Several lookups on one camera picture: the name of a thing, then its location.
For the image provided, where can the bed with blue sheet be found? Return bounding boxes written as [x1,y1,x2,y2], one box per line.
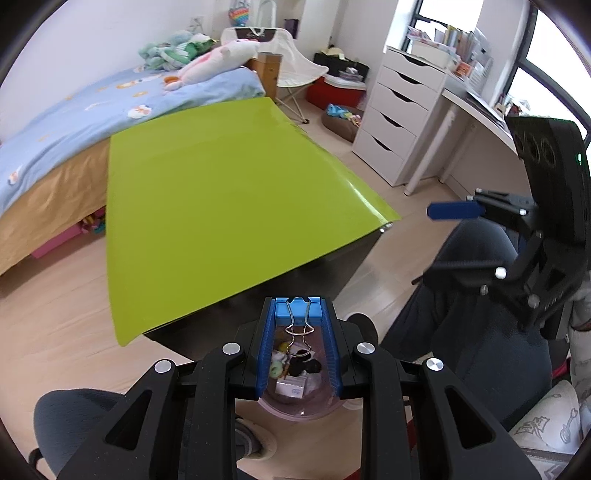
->
[0,51,282,278]

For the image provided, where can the row of books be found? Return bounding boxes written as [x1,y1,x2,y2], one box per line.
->
[406,25,490,70]

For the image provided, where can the green plush toy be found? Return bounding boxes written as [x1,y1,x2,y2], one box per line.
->
[139,30,218,70]

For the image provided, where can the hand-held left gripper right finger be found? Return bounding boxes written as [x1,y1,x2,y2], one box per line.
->
[321,298,541,480]

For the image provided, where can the pink and white plush toy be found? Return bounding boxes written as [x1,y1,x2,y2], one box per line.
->
[164,39,262,90]

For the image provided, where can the window frame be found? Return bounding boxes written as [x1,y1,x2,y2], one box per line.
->
[402,0,591,121]

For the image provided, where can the white desk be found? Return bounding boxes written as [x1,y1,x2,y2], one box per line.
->
[406,88,522,199]

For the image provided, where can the white folding chair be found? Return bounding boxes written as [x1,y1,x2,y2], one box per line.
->
[222,28,331,123]

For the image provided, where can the blue binder clip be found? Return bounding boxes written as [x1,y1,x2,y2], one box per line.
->
[273,298,324,356]

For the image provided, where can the pink plastic bin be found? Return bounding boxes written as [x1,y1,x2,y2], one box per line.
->
[259,323,361,421]

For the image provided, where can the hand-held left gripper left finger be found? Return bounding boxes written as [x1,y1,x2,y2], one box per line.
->
[58,298,278,480]

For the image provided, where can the red storage box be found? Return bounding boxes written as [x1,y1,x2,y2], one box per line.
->
[305,76,368,112]

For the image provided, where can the white paper box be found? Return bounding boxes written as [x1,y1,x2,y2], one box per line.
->
[276,378,308,398]

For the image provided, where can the pink box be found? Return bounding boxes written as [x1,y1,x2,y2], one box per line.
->
[32,224,86,259]

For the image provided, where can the tan bed sheet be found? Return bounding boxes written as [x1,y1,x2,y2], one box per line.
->
[0,143,112,273]

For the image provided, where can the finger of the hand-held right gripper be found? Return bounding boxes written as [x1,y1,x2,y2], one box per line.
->
[427,188,539,232]
[411,231,546,296]

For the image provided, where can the black bag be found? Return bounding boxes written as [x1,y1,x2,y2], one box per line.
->
[314,52,370,81]

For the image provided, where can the colourful toys under bed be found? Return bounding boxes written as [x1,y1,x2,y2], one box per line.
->
[81,210,107,234]

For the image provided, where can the light blue blanket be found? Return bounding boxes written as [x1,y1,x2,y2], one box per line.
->
[0,65,269,208]

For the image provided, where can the person's right forearm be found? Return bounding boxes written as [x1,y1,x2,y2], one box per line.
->
[508,291,591,467]

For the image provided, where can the black fuzzy hair band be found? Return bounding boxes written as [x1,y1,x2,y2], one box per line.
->
[288,360,322,377]

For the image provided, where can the brown pet bed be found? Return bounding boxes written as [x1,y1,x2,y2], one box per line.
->
[322,104,365,141]

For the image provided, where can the white drawer unit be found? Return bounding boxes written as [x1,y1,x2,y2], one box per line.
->
[353,46,462,188]

